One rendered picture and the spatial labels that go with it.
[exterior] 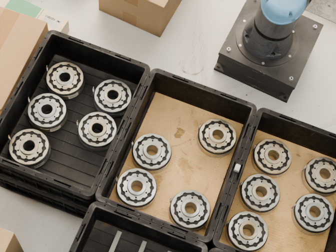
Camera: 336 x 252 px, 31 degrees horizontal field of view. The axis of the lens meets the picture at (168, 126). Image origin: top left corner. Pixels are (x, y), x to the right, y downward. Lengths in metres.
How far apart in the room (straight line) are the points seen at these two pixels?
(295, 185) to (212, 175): 0.22
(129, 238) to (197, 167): 0.26
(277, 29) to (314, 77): 0.31
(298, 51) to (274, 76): 0.12
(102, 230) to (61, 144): 0.26
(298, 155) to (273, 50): 0.33
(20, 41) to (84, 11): 0.32
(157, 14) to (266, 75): 0.37
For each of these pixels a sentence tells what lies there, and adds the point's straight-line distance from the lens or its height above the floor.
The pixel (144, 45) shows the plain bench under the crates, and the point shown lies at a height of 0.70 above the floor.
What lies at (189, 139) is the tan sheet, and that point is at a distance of 1.65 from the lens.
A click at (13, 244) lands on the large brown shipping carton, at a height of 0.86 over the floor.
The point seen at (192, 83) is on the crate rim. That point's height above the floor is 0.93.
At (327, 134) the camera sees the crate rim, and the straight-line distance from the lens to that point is 1.63.
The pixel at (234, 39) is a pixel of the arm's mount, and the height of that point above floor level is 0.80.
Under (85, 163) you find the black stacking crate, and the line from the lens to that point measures 1.61.
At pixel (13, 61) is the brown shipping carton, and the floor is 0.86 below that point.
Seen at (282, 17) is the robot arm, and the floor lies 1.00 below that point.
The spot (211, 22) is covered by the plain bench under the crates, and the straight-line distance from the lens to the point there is 2.01.
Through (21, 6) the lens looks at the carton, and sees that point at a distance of 1.95.
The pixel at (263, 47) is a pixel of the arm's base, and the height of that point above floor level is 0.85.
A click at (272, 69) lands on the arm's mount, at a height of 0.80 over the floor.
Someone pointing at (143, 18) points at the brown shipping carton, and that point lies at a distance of 1.91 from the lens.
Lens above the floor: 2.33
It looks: 64 degrees down
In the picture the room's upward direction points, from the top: 12 degrees clockwise
